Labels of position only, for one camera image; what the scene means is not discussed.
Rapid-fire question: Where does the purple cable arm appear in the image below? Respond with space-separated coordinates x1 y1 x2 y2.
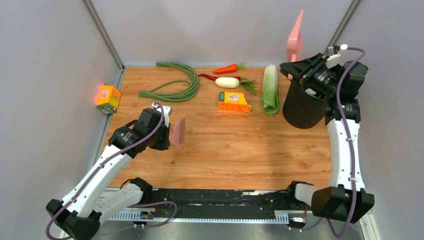
326 47 367 239
45 101 166 240

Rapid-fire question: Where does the orange box on table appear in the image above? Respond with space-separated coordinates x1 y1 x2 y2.
218 91 251 113

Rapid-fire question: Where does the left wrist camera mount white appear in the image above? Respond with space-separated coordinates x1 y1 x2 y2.
151 102 172 127

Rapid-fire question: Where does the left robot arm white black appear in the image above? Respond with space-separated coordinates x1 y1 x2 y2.
45 102 172 240

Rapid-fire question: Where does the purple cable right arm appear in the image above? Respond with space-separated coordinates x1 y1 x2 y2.
326 47 367 239

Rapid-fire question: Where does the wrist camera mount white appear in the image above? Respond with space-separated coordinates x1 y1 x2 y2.
325 44 349 69
151 102 172 127

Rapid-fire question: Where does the napa cabbage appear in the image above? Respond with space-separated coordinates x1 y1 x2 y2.
261 64 280 115

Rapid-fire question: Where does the orange carrot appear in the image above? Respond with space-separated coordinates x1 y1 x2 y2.
212 62 245 74

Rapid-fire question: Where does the pink hand brush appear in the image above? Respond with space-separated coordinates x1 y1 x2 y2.
169 118 186 147

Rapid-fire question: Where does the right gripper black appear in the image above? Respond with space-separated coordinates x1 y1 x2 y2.
279 52 339 96

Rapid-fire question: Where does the green long beans bundle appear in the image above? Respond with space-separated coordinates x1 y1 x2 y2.
138 61 201 103

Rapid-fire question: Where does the red chili pepper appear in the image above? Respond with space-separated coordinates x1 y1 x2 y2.
198 73 242 81

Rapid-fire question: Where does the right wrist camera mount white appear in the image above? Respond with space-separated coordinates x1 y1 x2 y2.
325 44 349 69

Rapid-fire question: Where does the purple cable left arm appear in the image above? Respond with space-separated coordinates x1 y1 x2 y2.
45 101 166 240

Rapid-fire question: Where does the paper scrap near brush handle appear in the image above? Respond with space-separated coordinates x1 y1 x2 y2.
304 88 317 98

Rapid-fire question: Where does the black trash bin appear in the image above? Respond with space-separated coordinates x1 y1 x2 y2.
282 80 326 129

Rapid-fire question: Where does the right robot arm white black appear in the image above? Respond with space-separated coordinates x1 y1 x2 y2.
280 53 375 224

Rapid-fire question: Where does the pink dustpan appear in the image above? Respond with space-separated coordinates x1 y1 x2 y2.
286 10 304 63

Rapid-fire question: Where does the white radish with leaves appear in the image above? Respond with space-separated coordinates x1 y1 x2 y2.
214 77 257 96

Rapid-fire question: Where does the orange yellow sponge pack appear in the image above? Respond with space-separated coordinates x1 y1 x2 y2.
96 85 122 115

